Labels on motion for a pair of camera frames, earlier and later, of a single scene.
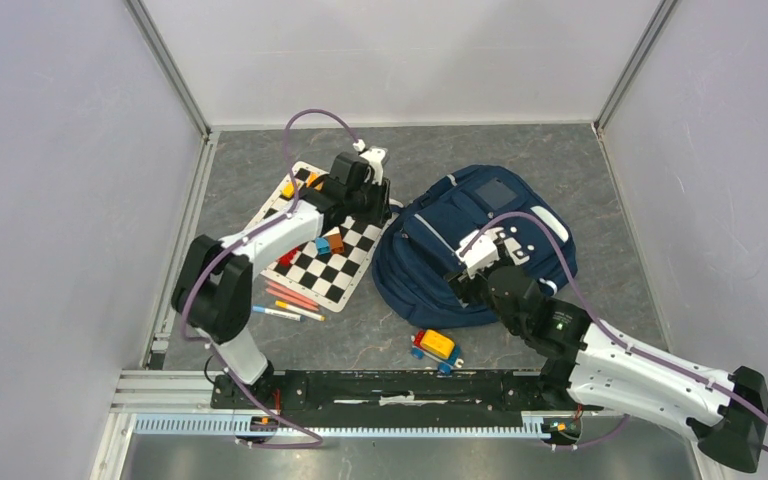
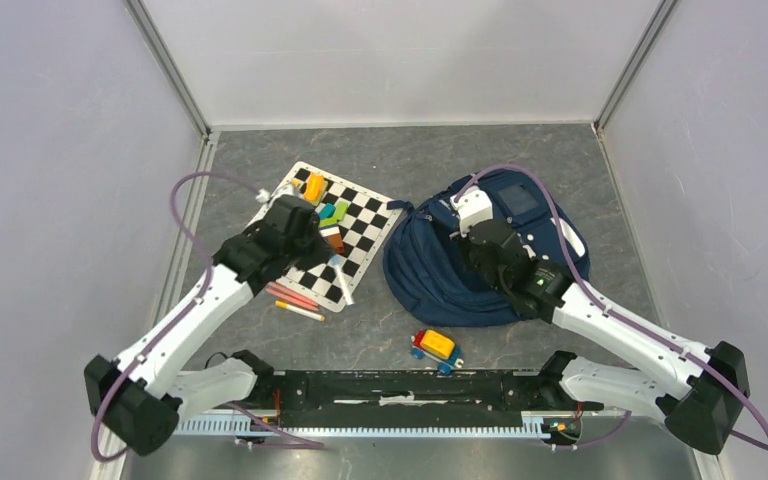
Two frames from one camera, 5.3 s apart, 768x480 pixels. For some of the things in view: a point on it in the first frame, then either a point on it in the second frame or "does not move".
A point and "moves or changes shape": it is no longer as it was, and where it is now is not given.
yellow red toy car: (437, 348) does not move
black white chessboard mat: (324, 270) does not move
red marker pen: (291, 295) does not move
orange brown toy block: (336, 243) does not move
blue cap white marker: (290, 316) to (337, 265)
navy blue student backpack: (417, 245) moves or changes shape
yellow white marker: (300, 310) does not move
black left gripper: (381, 211) to (322, 250)
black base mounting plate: (395, 398) does not move
